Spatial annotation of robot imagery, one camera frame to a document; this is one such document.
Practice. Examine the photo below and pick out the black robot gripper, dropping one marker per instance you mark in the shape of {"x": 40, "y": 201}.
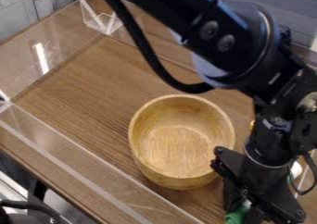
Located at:
{"x": 262, "y": 185}

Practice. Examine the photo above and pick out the brown wooden bowl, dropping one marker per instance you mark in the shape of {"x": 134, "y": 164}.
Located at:
{"x": 172, "y": 134}

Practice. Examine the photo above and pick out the green Expo marker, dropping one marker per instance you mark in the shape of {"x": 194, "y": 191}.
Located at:
{"x": 235, "y": 217}

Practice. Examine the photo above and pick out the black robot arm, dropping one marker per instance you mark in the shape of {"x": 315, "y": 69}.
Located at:
{"x": 246, "y": 56}

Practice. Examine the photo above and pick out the yellow blue fish toy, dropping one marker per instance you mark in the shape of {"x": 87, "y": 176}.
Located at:
{"x": 251, "y": 125}

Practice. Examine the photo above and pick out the black table leg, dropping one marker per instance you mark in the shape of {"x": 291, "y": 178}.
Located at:
{"x": 39, "y": 190}

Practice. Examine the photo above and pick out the clear acrylic tray wall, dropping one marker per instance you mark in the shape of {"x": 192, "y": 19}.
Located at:
{"x": 75, "y": 84}

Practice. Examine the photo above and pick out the clear acrylic corner bracket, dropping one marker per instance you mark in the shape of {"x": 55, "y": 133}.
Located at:
{"x": 100, "y": 22}

